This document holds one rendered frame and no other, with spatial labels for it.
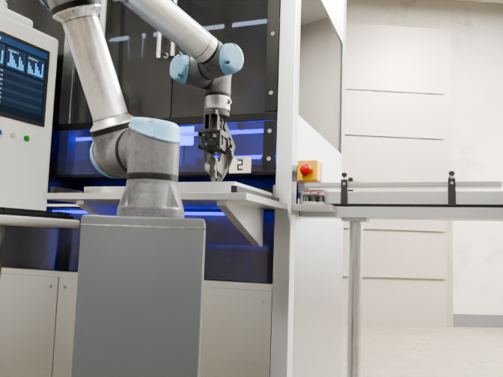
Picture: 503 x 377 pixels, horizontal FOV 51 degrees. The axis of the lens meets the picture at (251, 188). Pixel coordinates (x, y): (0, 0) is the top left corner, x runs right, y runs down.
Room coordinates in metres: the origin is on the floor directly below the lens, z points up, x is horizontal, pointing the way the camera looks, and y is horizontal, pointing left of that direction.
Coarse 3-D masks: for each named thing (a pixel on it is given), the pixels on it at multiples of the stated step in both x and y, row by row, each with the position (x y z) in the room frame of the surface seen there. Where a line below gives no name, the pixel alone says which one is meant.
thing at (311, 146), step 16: (320, 0) 2.18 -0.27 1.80; (336, 0) 2.48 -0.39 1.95; (336, 16) 2.49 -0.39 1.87; (336, 32) 2.52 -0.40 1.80; (64, 48) 2.15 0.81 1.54; (64, 64) 2.15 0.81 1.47; (64, 80) 2.15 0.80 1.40; (64, 96) 2.15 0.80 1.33; (64, 112) 2.15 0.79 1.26; (272, 112) 1.83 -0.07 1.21; (64, 128) 2.14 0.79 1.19; (80, 128) 2.12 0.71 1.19; (304, 128) 1.95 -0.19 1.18; (304, 144) 1.95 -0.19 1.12; (320, 144) 2.21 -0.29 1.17; (320, 160) 2.22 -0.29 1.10; (336, 160) 2.54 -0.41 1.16; (64, 176) 2.14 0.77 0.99; (80, 176) 2.11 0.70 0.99; (96, 176) 2.08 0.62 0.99; (336, 176) 2.55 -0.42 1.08
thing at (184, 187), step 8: (184, 184) 1.54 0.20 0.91; (192, 184) 1.53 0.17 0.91; (200, 184) 1.52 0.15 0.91; (208, 184) 1.51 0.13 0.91; (216, 184) 1.50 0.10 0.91; (224, 184) 1.49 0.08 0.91; (232, 184) 1.48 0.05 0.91; (240, 184) 1.52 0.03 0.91; (184, 192) 1.54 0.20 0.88; (192, 192) 1.53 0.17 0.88; (200, 192) 1.52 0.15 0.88; (208, 192) 1.51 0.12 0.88; (216, 192) 1.50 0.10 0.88; (224, 192) 1.49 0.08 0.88; (264, 192) 1.73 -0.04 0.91
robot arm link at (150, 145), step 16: (144, 128) 1.13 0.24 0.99; (160, 128) 1.14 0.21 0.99; (176, 128) 1.17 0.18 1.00; (128, 144) 1.16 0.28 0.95; (144, 144) 1.13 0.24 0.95; (160, 144) 1.14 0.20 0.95; (176, 144) 1.17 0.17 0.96; (128, 160) 1.16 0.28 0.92; (144, 160) 1.13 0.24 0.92; (160, 160) 1.14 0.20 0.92; (176, 160) 1.17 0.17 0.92
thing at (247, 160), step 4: (240, 156) 1.87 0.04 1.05; (244, 156) 1.86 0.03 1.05; (248, 156) 1.86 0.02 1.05; (232, 160) 1.88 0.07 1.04; (236, 160) 1.87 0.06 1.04; (244, 160) 1.86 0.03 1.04; (248, 160) 1.86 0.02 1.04; (232, 164) 1.88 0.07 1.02; (236, 164) 1.87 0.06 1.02; (244, 164) 1.86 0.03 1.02; (248, 164) 1.86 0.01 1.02; (232, 168) 1.88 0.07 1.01; (236, 168) 1.87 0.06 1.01; (244, 168) 1.86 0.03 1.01; (248, 168) 1.86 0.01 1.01; (232, 172) 1.88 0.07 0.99; (236, 172) 1.87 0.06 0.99; (240, 172) 1.87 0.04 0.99; (244, 172) 1.86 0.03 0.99; (248, 172) 1.86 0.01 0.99
